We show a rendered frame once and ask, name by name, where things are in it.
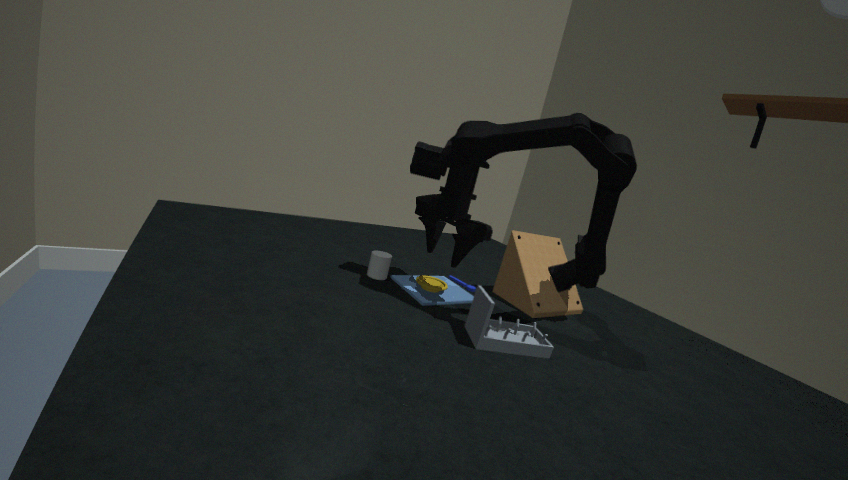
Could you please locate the white cylinder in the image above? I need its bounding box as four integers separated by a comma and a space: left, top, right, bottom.
367, 251, 392, 280

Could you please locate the dark grey dish rack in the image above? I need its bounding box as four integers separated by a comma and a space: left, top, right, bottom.
464, 285, 554, 358

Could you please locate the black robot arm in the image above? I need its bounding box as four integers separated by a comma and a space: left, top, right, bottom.
410, 113, 637, 293

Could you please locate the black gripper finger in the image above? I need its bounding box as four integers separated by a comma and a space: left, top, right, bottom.
418, 217, 446, 253
451, 233, 484, 268

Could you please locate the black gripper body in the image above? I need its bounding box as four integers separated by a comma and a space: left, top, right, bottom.
424, 182, 493, 241

